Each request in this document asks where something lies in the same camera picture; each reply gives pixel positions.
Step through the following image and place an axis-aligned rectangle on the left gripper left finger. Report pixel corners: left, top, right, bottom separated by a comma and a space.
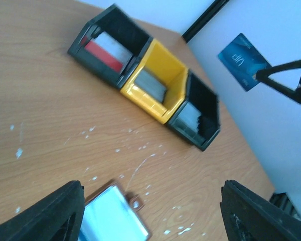
0, 181, 85, 240

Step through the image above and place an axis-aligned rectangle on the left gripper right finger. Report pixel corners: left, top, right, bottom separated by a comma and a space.
220, 180, 301, 240

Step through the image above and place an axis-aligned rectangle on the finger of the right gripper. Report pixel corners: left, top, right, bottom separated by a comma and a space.
254, 60, 301, 104

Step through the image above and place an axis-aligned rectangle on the brown leather card holder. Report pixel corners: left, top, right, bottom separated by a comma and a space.
78, 179, 153, 240

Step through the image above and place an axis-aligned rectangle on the yellow bin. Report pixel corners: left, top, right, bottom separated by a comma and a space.
120, 39, 189, 124

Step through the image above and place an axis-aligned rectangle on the blue card stack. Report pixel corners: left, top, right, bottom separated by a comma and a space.
179, 102, 201, 132

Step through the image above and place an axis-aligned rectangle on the dark grey card stack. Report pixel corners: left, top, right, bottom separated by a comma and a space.
134, 69, 167, 103

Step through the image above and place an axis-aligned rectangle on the red card stack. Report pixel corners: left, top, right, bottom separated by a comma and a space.
84, 41, 123, 73

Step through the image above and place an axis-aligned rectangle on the white card stack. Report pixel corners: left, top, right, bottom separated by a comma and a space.
93, 32, 132, 65

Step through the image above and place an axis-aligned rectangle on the black bin right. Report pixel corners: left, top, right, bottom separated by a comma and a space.
166, 70, 220, 152

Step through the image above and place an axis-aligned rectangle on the black bin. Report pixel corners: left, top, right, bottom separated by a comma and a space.
67, 4, 153, 89
166, 70, 220, 152

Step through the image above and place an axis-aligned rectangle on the black bin left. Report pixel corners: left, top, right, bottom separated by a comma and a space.
67, 4, 153, 89

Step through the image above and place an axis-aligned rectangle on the right black frame post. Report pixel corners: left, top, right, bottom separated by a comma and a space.
182, 0, 230, 43

